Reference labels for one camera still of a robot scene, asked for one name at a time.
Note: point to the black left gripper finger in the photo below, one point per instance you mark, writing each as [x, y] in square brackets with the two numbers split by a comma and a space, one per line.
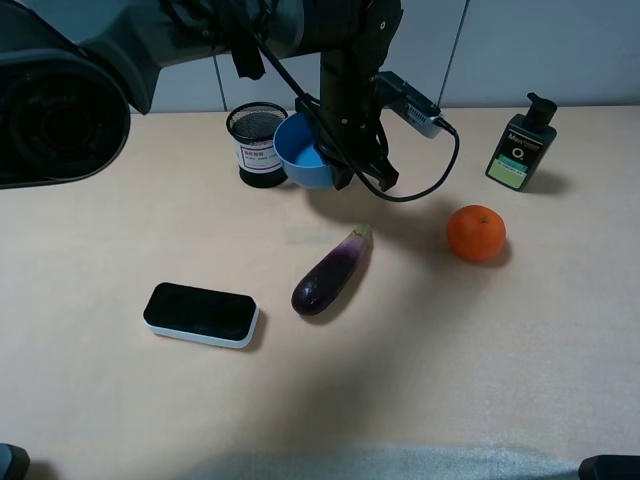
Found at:
[341, 174]
[382, 171]

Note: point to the orange mandarin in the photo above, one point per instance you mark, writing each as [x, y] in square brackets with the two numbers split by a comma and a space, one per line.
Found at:
[476, 233]

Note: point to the dark left base corner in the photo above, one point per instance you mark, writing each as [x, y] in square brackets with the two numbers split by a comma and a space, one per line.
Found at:
[14, 462]

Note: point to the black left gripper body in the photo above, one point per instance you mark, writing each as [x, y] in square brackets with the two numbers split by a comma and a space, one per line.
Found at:
[346, 119]

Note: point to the dark base corner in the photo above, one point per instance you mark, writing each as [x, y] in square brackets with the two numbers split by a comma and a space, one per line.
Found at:
[610, 467]
[14, 462]

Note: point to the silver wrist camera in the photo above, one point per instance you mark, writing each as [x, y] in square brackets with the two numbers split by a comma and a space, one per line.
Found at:
[408, 103]

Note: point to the blue plastic bowl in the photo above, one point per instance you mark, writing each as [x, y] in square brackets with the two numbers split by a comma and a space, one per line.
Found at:
[294, 143]

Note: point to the dark green pump bottle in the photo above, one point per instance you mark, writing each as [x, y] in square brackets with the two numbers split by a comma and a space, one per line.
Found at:
[523, 144]

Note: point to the black white board eraser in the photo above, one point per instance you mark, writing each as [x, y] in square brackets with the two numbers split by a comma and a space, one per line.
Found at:
[209, 317]

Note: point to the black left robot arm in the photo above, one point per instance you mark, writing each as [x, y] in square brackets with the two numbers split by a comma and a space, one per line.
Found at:
[73, 72]

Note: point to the purple eggplant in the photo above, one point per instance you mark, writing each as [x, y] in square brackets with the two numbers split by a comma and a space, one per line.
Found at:
[320, 287]

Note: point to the dark right base corner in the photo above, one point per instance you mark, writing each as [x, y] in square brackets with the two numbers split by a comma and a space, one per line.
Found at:
[610, 467]

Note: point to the black mesh pen holder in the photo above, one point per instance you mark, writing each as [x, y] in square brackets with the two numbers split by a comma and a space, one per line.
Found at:
[252, 127]

